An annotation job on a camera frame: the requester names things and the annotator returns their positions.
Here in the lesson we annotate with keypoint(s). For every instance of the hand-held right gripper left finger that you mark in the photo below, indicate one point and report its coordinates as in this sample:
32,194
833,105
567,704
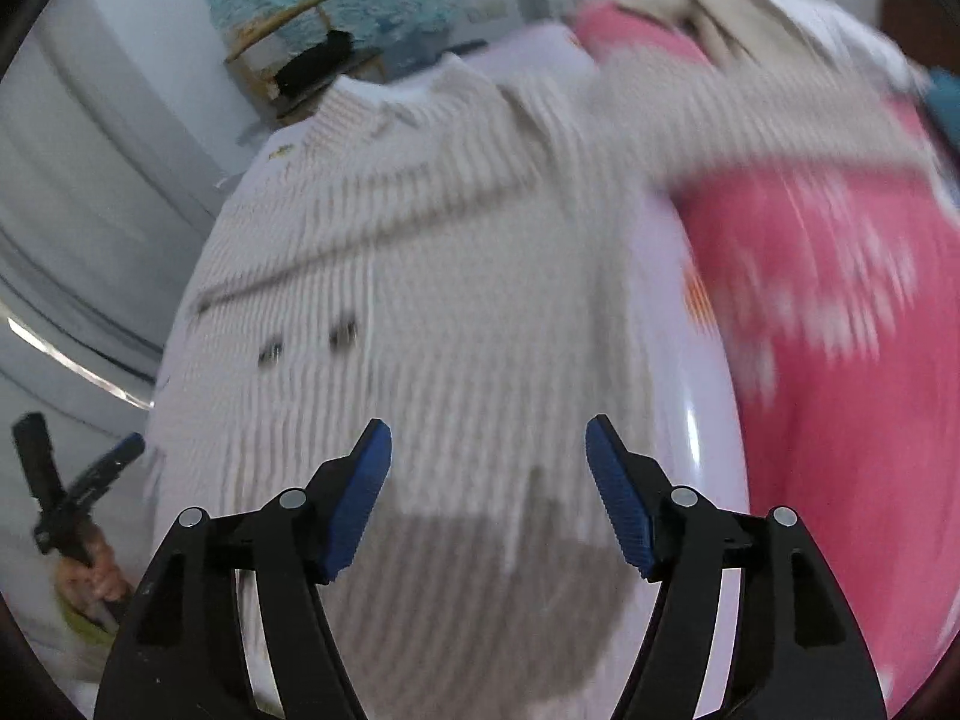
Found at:
364,495

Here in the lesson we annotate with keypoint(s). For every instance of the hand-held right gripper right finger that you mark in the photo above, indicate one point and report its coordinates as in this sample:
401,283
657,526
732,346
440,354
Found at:
622,495

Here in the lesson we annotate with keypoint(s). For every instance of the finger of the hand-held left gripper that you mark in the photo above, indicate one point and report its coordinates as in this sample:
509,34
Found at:
105,469

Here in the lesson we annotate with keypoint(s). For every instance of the beige white houndstooth coat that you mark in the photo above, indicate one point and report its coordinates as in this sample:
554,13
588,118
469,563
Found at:
450,277

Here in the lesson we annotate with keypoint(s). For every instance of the person's left forearm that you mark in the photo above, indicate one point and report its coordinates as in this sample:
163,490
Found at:
82,626

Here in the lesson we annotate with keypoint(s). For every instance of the person's left hand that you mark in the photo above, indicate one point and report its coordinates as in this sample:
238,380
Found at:
101,574

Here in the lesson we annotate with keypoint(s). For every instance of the white folding table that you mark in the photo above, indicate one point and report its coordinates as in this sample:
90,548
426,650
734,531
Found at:
697,405

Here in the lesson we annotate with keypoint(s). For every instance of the pink floral blanket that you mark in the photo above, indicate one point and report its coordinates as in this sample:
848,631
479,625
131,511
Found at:
825,315

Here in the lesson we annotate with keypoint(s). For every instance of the white curtain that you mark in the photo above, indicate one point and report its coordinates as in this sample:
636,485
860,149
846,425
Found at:
97,165

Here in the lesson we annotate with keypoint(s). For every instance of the black cloth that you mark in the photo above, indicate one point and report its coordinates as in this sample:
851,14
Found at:
315,60

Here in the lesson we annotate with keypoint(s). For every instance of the wooden chair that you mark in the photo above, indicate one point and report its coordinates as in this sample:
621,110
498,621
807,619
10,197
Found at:
281,20

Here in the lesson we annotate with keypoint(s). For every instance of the blue blanket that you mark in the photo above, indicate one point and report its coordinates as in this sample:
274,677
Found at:
945,101

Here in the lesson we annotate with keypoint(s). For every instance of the white garment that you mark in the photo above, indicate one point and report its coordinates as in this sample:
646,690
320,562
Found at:
847,37

